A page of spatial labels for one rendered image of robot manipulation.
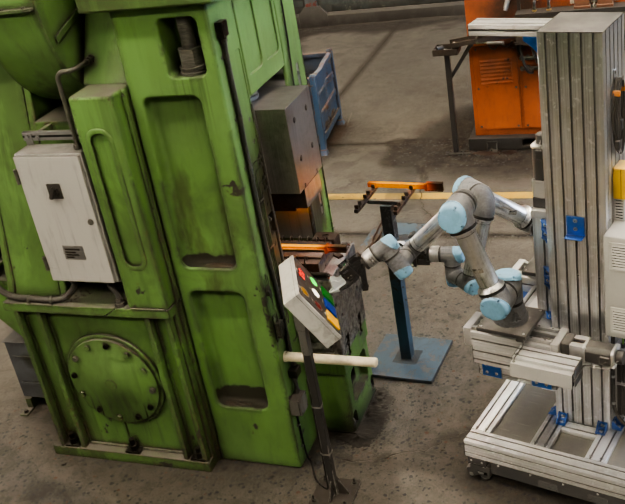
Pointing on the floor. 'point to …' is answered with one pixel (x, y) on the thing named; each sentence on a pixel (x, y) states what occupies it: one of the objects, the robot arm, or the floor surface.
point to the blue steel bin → (323, 94)
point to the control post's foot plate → (347, 490)
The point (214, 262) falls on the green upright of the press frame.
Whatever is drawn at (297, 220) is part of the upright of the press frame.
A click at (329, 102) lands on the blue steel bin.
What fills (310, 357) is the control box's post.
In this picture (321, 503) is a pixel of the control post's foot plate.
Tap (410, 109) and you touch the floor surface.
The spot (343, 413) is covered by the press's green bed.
